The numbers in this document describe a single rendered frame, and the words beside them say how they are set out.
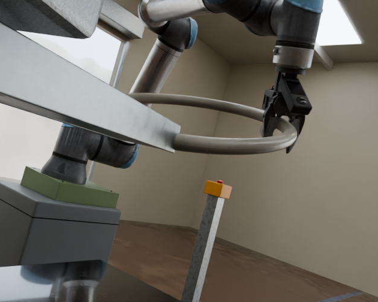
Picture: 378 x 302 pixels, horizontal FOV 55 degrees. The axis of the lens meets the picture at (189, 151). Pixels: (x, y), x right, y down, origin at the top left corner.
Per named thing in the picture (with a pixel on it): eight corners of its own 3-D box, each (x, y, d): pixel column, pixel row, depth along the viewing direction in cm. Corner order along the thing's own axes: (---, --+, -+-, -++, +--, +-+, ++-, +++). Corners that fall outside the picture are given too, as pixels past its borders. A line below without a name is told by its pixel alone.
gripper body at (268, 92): (287, 113, 97) (296, 67, 93) (301, 120, 88) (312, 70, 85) (260, 110, 95) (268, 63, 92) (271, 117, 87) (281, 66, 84)
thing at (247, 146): (278, 178, 56) (281, 160, 55) (31, 120, 72) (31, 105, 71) (304, 125, 100) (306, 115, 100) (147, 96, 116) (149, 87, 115)
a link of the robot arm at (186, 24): (89, 148, 171) (164, -1, 144) (122, 159, 180) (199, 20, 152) (91, 167, 159) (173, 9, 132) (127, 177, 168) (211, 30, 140)
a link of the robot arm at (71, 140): (50, 149, 160) (62, 111, 161) (87, 159, 169) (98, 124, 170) (56, 153, 147) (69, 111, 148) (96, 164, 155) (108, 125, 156)
